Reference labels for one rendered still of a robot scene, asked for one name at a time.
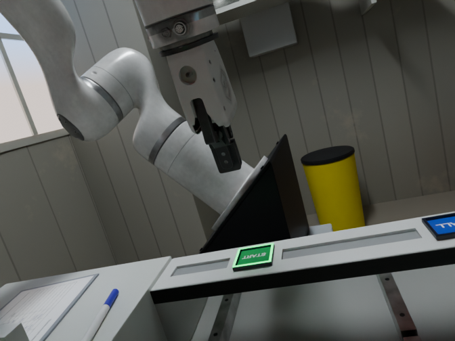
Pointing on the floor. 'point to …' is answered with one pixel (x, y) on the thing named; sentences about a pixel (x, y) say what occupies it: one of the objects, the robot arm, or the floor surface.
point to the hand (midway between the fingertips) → (227, 156)
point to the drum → (334, 187)
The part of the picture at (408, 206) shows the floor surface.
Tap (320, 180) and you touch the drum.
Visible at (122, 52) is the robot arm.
